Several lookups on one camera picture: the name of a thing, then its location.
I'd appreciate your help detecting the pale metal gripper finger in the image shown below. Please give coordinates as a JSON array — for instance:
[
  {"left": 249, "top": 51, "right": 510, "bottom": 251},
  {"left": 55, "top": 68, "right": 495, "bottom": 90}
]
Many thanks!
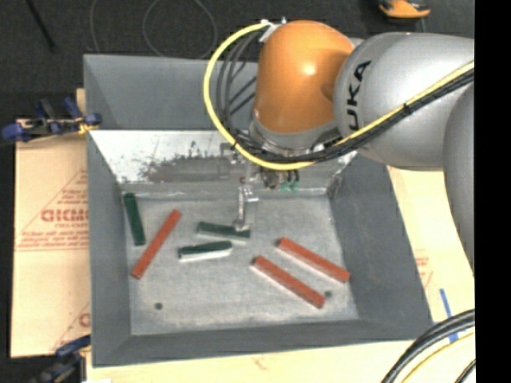
[
  {"left": 236, "top": 184, "right": 247, "bottom": 231},
  {"left": 244, "top": 195, "right": 260, "bottom": 231}
]

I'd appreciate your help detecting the brown cardboard board, red print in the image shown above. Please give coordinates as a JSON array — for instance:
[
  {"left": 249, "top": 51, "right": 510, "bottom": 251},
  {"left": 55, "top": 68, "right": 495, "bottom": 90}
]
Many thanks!
[{"left": 10, "top": 132, "right": 93, "bottom": 358}]

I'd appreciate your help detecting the red-brown flat block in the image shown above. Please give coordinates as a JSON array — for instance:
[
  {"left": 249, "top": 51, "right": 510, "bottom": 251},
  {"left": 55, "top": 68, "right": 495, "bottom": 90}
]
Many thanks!
[
  {"left": 131, "top": 208, "right": 184, "bottom": 281},
  {"left": 249, "top": 255, "right": 327, "bottom": 310},
  {"left": 275, "top": 236, "right": 352, "bottom": 285}
]

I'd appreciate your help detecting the grey metal bin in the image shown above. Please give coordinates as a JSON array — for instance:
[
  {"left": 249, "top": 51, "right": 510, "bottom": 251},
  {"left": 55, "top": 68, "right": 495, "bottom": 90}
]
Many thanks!
[{"left": 82, "top": 53, "right": 434, "bottom": 366}]

